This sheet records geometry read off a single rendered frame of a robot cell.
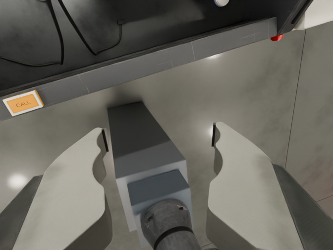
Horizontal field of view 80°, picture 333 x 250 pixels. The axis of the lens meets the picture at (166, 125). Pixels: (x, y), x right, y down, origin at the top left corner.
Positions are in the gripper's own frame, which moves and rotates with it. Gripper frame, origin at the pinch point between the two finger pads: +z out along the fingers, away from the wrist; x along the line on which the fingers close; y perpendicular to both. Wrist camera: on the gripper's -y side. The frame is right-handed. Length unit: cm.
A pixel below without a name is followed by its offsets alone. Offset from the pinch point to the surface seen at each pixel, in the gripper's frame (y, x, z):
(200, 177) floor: 124, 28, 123
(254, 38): -0.8, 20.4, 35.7
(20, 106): 6.3, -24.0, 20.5
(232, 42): -0.4, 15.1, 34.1
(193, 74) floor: 32, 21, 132
